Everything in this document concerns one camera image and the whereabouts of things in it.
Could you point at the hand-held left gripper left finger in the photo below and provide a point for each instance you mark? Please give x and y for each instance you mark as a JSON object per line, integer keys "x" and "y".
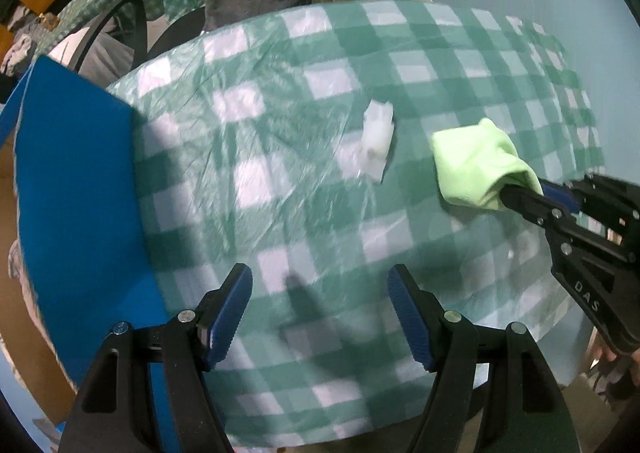
{"x": 230, "y": 318}

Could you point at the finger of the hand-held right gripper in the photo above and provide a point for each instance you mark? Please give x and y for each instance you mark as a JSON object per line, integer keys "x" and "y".
{"x": 600, "y": 203}
{"x": 530, "y": 207}

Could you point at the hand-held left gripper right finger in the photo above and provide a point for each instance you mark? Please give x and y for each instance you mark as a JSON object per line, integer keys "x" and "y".
{"x": 407, "y": 318}

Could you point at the light green cloth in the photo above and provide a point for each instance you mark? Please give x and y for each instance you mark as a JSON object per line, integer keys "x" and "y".
{"x": 470, "y": 163}

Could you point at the blue-rimmed cardboard box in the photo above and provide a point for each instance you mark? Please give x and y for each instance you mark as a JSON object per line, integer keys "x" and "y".
{"x": 75, "y": 183}

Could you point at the green checked tablecloth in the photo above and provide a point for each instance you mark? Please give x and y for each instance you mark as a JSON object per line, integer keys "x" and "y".
{"x": 300, "y": 183}

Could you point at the white crumpled cloth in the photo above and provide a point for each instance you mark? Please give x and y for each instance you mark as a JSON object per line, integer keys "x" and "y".
{"x": 377, "y": 140}

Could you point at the grey clothes pile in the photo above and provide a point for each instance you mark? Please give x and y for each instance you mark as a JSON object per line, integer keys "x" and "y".
{"x": 15, "y": 53}

